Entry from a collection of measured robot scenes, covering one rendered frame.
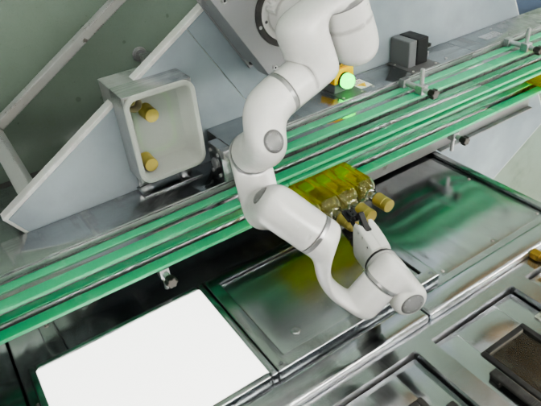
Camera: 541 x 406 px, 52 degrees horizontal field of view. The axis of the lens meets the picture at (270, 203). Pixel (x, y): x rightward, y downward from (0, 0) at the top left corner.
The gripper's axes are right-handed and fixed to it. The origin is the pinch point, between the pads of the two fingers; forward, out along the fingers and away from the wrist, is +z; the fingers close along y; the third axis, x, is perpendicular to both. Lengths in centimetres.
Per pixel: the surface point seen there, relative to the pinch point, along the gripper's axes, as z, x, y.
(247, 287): 2.3, 26.7, -12.2
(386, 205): 1.8, -10.6, 0.9
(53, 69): 82, 61, 23
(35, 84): 81, 67, 20
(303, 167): 19.0, 4.3, 6.4
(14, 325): 1, 78, -2
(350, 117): 26.6, -12.8, 13.3
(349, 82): 35.3, -16.7, 19.0
